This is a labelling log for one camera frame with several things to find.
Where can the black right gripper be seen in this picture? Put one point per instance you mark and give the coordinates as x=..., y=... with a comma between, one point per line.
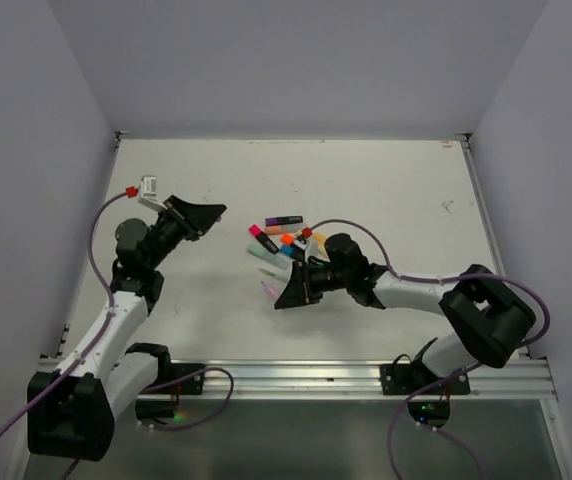
x=300, y=288

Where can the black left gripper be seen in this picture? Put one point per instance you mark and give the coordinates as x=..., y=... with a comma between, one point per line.
x=193, y=219

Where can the pastel peach highlighter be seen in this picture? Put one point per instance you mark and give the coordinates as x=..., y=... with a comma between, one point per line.
x=320, y=239

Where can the green cap black highlighter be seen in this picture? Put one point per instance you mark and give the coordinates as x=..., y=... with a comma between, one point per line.
x=314, y=261

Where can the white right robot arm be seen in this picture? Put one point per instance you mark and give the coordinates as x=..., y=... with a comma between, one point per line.
x=489, y=321

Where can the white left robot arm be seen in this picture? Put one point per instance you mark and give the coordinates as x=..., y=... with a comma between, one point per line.
x=73, y=409

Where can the thin grey pen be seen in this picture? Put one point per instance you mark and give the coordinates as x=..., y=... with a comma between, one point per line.
x=270, y=273

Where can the pastel green highlighter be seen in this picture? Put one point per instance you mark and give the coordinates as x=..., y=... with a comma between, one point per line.
x=263, y=254

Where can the blue cap black highlighter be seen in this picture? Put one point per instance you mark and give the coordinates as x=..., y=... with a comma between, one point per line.
x=287, y=250

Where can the pink cap black highlighter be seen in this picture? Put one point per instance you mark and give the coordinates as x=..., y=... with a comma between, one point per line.
x=263, y=239

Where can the orange cap black highlighter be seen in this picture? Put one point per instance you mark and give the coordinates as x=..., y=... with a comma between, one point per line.
x=287, y=239

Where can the purple cap black highlighter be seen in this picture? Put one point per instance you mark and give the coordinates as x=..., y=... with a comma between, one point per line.
x=282, y=220

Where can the pastel orange highlighter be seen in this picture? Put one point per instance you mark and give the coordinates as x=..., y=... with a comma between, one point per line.
x=283, y=229

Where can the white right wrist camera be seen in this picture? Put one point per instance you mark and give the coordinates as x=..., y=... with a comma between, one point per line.
x=304, y=247

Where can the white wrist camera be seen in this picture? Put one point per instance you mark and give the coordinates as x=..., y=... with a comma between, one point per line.
x=147, y=193
x=304, y=247

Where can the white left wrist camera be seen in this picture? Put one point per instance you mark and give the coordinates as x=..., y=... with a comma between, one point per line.
x=147, y=193

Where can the aluminium front rail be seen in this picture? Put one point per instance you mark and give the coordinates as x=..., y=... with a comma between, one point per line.
x=366, y=380

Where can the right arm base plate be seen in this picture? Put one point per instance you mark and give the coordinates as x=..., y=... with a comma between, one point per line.
x=403, y=377

